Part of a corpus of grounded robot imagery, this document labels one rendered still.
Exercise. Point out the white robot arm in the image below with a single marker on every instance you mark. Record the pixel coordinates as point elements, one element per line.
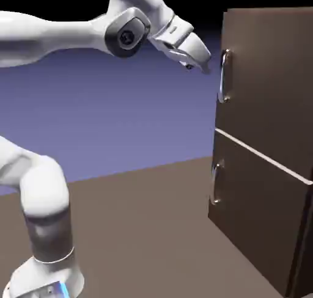
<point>61,35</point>

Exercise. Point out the dark brown cabinet door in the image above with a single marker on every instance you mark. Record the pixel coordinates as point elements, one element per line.
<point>266,88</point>
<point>256,205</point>

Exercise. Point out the dark brown wooden cabinet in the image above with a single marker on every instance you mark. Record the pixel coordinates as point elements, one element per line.
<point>266,156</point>

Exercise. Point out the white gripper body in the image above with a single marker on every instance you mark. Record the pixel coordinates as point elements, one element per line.
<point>195,46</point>

